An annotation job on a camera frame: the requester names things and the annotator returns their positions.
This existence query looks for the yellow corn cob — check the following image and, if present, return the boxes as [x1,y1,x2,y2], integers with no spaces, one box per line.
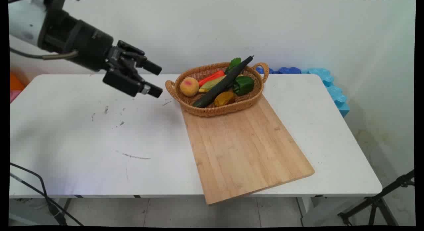
[198,75,229,93]

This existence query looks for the orange object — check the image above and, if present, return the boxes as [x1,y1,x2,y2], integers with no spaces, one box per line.
[9,73,26,92]

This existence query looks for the woven wicker basket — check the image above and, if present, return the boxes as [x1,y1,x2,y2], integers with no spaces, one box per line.
[165,62,269,117]

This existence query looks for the dark blue foam piece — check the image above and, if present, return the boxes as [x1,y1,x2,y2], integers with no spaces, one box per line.
[256,66,302,74]

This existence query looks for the thin black cable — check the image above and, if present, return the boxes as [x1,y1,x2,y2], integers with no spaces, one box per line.
[9,162,50,202]

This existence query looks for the green carrot leaves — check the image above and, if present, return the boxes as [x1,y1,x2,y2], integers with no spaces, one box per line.
[225,58,241,73]

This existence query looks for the orange red carrot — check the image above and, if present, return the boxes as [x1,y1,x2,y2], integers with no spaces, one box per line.
[198,70,226,87]

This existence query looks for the thick black cable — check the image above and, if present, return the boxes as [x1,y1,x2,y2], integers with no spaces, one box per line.
[9,172,84,226]

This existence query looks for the white table leg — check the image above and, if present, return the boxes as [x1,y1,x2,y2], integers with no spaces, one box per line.
[296,195,358,227]

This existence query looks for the light blue foam piece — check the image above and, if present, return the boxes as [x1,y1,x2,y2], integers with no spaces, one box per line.
[301,68,350,117]

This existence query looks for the yellow pink peach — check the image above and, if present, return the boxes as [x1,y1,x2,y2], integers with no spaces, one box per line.
[180,77,200,97]

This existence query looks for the green bell pepper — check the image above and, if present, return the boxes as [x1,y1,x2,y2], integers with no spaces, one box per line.
[232,76,255,96]

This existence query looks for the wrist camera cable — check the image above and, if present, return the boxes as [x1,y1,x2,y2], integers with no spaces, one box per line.
[9,47,80,61]

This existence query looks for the wooden cutting board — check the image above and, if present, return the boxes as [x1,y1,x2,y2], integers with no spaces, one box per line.
[181,94,315,205]

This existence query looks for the dark green cucumber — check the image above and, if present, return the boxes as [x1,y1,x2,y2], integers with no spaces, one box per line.
[192,55,255,108]

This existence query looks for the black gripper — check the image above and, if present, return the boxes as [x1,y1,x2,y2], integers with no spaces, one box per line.
[68,19,164,98]

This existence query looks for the black tripod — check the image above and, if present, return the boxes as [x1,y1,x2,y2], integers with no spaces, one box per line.
[338,170,415,226]

